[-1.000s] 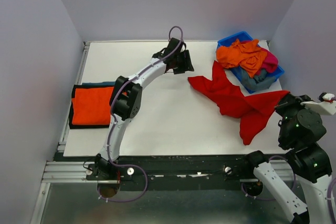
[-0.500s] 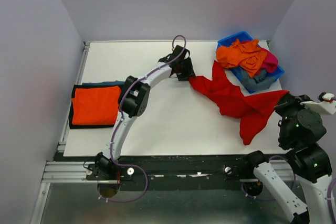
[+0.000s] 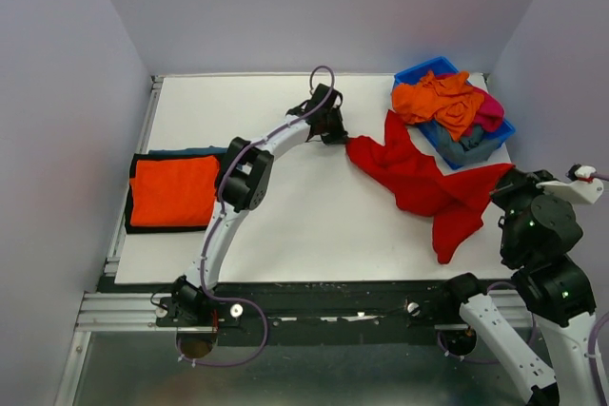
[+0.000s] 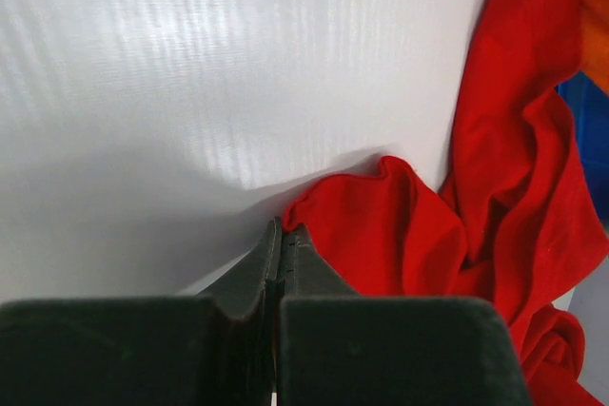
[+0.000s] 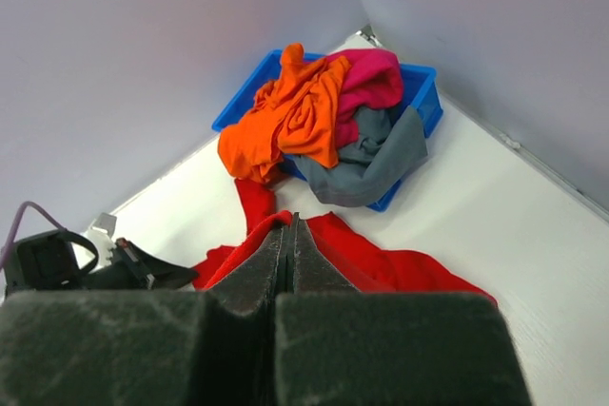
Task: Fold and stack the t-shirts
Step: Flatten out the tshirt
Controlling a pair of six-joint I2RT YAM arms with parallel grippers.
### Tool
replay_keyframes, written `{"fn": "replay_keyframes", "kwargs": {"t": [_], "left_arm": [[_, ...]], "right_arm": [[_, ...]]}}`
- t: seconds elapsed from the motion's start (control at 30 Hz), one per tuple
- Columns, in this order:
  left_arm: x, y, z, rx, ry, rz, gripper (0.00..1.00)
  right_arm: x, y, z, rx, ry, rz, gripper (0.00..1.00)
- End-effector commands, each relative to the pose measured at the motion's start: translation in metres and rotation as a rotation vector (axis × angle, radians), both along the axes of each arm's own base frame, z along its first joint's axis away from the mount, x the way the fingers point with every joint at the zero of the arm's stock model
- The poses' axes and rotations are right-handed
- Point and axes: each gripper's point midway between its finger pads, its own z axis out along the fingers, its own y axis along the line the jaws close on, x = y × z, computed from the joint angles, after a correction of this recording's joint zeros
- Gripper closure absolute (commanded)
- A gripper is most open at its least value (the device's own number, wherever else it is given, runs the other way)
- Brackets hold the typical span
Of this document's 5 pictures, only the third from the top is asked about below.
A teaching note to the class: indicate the magenta t shirt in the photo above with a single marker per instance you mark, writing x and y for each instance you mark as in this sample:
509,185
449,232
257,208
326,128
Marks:
490,114

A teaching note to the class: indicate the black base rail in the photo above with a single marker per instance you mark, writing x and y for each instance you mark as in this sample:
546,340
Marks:
307,313

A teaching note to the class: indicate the red t shirt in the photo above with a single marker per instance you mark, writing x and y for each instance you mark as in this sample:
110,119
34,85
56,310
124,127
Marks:
454,202

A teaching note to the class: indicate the folded teal t shirt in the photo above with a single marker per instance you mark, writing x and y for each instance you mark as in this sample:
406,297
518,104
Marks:
190,151

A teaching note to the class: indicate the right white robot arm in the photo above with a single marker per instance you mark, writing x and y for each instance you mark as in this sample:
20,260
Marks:
560,299

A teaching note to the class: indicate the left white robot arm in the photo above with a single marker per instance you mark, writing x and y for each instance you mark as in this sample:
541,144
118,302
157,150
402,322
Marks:
242,185

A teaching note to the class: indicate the grey t shirt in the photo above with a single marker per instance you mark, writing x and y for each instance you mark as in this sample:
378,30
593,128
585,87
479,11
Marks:
469,149

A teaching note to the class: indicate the aluminium frame rail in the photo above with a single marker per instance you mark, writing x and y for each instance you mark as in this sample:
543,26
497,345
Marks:
133,312

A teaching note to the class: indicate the crumpled orange t shirt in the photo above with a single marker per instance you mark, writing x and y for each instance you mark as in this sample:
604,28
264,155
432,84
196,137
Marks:
447,99

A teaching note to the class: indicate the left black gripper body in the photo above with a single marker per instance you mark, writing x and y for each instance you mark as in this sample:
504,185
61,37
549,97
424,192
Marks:
331,129

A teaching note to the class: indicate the folded orange t shirt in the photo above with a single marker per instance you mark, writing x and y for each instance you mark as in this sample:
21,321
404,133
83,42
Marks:
171,189

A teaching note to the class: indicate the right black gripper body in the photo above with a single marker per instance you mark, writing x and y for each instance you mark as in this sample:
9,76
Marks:
513,194

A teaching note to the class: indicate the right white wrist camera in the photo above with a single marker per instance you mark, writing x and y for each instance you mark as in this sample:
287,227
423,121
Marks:
585,185

